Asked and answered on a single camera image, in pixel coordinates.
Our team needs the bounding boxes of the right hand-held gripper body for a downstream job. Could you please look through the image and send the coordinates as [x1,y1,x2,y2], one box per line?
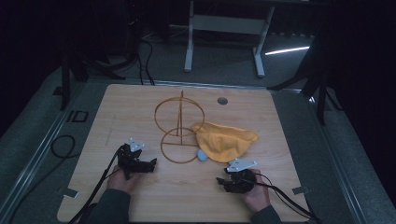
[223,158,259,194]

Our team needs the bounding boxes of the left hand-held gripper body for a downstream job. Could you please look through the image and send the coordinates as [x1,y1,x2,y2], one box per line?
[117,137,154,180]

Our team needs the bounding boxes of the yellow cloth hat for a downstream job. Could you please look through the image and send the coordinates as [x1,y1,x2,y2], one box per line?
[191,121,260,164]

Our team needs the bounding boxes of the gold wire hat stand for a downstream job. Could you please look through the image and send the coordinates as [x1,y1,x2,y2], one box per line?
[153,90,205,165]

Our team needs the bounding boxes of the person's left hand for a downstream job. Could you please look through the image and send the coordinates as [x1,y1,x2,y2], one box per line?
[106,165,142,196]

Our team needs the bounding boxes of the person's right hand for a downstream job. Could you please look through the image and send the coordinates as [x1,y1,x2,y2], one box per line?
[242,169,272,214]

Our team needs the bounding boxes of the black tripod stand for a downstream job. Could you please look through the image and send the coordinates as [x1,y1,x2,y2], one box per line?
[266,36,344,126]
[59,46,127,111]

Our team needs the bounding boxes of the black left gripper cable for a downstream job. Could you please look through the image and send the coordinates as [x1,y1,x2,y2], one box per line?
[66,146,123,224]

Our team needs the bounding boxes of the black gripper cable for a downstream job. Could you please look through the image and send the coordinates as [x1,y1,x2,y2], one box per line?
[66,146,123,224]
[255,173,320,222]

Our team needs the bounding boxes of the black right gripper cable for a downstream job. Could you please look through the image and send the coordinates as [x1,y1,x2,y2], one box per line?
[255,173,320,222]

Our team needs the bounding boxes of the black looped floor cable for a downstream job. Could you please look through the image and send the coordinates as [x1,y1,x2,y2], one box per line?
[49,133,78,160]

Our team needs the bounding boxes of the black floor cables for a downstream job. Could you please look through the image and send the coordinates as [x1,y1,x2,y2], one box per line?
[135,36,156,86]

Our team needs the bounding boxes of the white metal desk frame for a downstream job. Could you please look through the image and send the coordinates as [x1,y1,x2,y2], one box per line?
[183,0,276,78]

